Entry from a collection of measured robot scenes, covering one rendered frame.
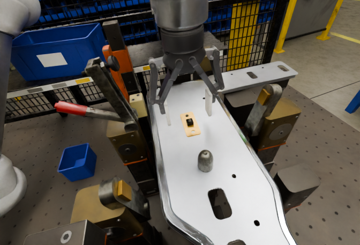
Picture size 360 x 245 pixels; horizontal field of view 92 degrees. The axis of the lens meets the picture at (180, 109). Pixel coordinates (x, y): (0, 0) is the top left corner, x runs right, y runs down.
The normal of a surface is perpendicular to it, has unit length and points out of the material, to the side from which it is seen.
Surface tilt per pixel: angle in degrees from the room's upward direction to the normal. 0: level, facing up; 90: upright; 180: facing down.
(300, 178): 0
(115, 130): 0
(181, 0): 90
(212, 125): 0
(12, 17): 101
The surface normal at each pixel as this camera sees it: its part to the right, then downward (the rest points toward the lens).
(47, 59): 0.07, 0.67
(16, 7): 0.95, 0.27
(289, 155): -0.10, -0.73
